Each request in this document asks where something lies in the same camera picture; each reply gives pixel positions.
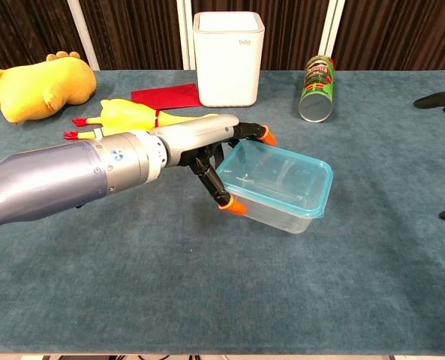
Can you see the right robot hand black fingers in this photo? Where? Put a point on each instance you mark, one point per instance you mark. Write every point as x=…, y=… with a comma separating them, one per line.
x=439, y=99

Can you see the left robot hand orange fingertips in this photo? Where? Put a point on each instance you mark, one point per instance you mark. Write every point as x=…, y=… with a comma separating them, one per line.
x=199, y=135

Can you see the clear plastic container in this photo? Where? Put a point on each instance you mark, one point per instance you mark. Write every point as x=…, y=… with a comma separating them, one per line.
x=282, y=215

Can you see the blue container lid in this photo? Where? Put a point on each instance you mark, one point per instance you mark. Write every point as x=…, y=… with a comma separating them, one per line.
x=316, y=204

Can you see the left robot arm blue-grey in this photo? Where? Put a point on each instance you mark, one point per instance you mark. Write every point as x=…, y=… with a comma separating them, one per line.
x=57, y=176

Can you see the red cloth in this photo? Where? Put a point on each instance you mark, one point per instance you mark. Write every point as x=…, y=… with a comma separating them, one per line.
x=166, y=96

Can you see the white square bin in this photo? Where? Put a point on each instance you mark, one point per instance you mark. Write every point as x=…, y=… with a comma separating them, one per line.
x=227, y=63

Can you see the yellow rubber chicken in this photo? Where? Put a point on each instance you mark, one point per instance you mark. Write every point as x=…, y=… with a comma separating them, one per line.
x=124, y=114

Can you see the dark slatted partition screen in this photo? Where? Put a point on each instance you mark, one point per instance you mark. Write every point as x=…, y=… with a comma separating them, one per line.
x=132, y=33

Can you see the green Pringles can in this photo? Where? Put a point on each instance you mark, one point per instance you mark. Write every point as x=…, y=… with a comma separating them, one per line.
x=317, y=90

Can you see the teal felt table cloth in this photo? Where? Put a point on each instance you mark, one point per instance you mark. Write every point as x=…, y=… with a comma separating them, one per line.
x=207, y=281

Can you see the yellow plush toy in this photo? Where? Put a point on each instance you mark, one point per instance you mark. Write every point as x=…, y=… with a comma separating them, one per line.
x=38, y=90

